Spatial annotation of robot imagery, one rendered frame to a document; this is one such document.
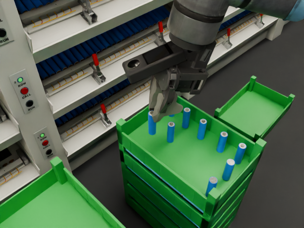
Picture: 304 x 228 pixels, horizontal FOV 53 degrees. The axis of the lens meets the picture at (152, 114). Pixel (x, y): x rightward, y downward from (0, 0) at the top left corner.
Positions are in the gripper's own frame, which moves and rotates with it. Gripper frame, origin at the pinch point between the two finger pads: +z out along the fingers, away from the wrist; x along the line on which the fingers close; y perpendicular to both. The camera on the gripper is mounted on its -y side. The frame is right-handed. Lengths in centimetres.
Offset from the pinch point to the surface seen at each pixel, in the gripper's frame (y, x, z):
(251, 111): 64, 32, 31
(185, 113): 12.4, 5.6, 5.5
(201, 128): 15.2, 0.5, 5.8
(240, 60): 77, 67, 28
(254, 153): 24.2, -9.9, 4.0
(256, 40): 90, 78, 22
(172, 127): 7.6, 1.6, 6.3
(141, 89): 15, 42, 27
